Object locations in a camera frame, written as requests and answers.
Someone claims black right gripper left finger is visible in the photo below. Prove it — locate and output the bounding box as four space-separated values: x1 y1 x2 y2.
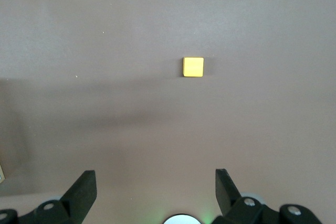
0 170 98 224

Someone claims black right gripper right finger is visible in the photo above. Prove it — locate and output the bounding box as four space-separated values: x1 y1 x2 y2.
209 168 323 224

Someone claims yellow wooden cube block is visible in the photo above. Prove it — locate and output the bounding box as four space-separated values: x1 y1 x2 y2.
182 56 205 78

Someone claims brown table cloth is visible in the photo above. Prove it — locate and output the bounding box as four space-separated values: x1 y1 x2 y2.
0 0 336 224

